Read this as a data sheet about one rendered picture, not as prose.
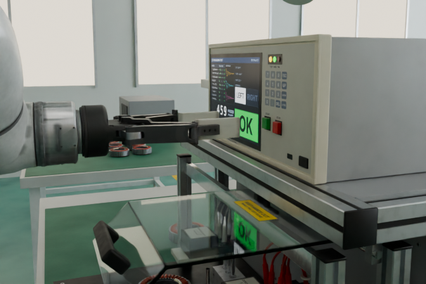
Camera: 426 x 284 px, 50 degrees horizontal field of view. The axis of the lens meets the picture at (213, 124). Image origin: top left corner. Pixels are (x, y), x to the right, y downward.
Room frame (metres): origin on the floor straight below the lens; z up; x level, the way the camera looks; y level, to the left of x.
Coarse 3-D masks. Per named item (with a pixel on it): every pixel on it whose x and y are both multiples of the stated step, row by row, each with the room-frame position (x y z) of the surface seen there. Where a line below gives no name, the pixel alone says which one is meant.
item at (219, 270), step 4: (212, 268) 0.97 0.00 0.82; (216, 268) 0.96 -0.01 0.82; (220, 268) 0.96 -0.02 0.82; (224, 268) 0.96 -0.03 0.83; (236, 268) 0.96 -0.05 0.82; (212, 272) 0.97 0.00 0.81; (216, 272) 0.95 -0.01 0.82; (220, 272) 0.94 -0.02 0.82; (224, 272) 0.94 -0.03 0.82; (236, 272) 0.94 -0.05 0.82; (240, 272) 0.94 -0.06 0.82; (212, 276) 0.97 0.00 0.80; (216, 276) 0.95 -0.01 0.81; (220, 276) 0.92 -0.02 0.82; (224, 276) 0.92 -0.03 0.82; (228, 276) 0.92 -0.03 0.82; (236, 276) 0.92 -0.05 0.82; (240, 276) 0.92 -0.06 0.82; (244, 276) 0.92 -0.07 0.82; (212, 280) 0.97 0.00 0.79; (216, 280) 0.94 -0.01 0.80; (220, 280) 0.92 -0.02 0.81; (224, 280) 0.90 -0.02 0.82; (228, 280) 0.90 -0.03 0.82
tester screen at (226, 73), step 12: (216, 60) 0.97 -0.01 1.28; (228, 60) 0.91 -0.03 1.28; (240, 60) 0.85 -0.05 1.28; (252, 60) 0.80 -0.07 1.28; (216, 72) 0.97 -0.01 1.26; (228, 72) 0.91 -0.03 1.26; (240, 72) 0.85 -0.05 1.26; (252, 72) 0.80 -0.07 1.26; (216, 84) 0.97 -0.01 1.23; (228, 84) 0.91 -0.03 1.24; (240, 84) 0.85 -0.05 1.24; (252, 84) 0.80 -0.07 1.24; (216, 96) 0.97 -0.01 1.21; (228, 96) 0.91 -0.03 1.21; (216, 108) 0.97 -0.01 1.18; (228, 108) 0.91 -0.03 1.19; (240, 108) 0.85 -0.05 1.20; (252, 108) 0.80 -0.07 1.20
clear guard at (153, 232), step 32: (224, 192) 0.74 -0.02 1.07; (128, 224) 0.62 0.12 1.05; (160, 224) 0.59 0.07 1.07; (192, 224) 0.59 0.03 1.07; (224, 224) 0.59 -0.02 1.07; (256, 224) 0.59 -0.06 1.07; (288, 224) 0.59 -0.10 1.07; (128, 256) 0.54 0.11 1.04; (160, 256) 0.49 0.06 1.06; (192, 256) 0.49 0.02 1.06; (224, 256) 0.49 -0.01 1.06
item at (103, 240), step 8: (96, 224) 0.61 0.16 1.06; (104, 224) 0.60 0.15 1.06; (96, 232) 0.58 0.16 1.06; (104, 232) 0.57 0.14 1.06; (112, 232) 0.60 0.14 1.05; (96, 240) 0.56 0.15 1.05; (104, 240) 0.54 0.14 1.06; (112, 240) 0.60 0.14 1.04; (104, 248) 0.52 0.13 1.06; (112, 248) 0.52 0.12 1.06; (104, 256) 0.51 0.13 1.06; (112, 256) 0.51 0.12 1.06; (120, 256) 0.52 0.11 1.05; (112, 264) 0.51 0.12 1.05; (120, 264) 0.51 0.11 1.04; (128, 264) 0.52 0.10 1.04; (120, 272) 0.51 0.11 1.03
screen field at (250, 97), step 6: (240, 90) 0.85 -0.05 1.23; (246, 90) 0.83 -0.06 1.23; (252, 90) 0.80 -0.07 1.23; (258, 90) 0.78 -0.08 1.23; (240, 96) 0.85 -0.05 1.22; (246, 96) 0.82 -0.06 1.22; (252, 96) 0.80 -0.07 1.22; (258, 96) 0.78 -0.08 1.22; (240, 102) 0.85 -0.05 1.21; (246, 102) 0.82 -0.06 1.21; (252, 102) 0.80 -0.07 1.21
